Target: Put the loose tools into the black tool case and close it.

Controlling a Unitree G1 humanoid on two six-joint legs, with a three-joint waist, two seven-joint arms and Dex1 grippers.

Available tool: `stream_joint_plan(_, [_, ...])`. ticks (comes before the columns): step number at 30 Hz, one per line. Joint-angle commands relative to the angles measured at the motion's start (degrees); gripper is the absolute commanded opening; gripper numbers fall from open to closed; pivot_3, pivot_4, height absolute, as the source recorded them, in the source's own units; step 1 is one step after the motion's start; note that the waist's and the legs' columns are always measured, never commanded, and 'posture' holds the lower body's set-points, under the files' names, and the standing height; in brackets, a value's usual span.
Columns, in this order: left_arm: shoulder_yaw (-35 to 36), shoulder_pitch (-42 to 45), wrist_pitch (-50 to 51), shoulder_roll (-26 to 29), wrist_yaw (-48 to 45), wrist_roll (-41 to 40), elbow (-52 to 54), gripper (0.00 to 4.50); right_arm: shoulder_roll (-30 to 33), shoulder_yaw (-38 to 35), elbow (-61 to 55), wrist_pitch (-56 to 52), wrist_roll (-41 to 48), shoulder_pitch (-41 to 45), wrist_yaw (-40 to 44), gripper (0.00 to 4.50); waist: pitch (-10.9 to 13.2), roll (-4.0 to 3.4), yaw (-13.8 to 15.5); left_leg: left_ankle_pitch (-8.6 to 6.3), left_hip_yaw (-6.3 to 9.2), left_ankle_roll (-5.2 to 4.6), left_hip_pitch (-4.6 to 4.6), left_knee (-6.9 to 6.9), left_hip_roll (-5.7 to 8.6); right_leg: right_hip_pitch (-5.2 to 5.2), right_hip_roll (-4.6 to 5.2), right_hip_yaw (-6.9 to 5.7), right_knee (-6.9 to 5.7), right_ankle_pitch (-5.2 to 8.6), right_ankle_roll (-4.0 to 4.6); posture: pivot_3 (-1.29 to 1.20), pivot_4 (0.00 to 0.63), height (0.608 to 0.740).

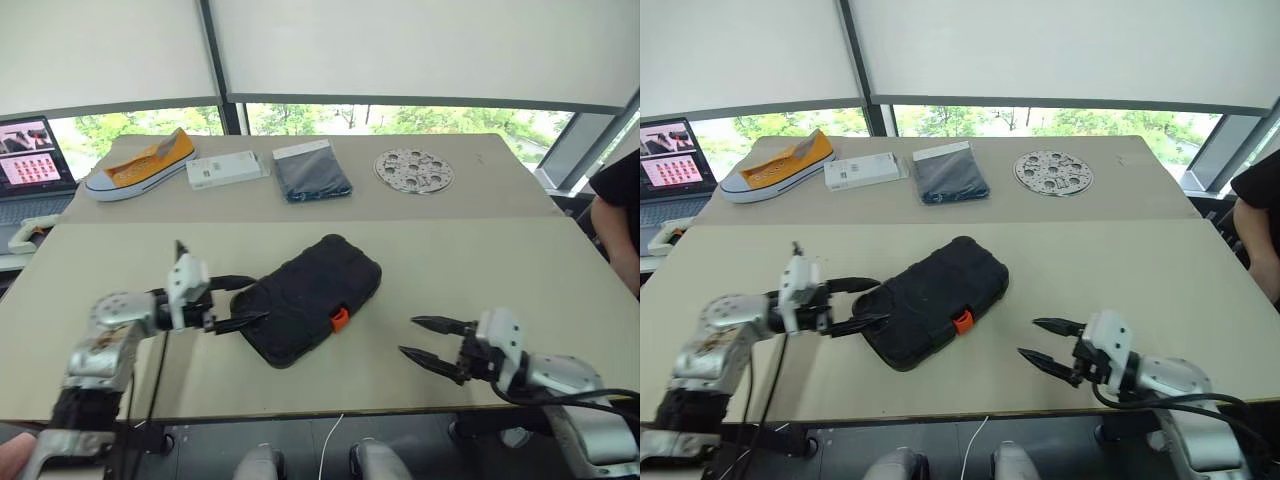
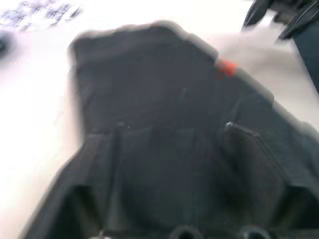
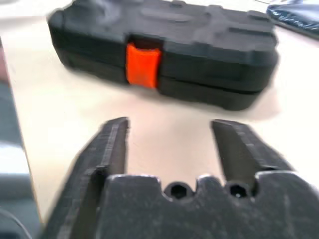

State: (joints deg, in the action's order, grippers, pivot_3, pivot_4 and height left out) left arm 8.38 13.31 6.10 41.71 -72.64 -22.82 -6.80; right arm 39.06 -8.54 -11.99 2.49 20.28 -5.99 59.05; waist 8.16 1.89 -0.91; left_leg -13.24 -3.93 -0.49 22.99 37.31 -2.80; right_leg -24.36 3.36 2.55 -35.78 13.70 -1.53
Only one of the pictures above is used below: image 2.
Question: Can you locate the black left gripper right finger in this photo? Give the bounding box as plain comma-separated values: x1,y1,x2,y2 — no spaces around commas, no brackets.
223,121,319,239

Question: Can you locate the round silver metal disc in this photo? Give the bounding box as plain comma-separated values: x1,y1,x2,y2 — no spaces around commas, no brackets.
0,0,81,32

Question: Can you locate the black plastic tool case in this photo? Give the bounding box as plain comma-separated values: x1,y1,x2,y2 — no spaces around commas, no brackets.
66,19,319,239

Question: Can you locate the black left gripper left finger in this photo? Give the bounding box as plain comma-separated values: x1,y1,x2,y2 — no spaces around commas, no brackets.
19,126,121,239

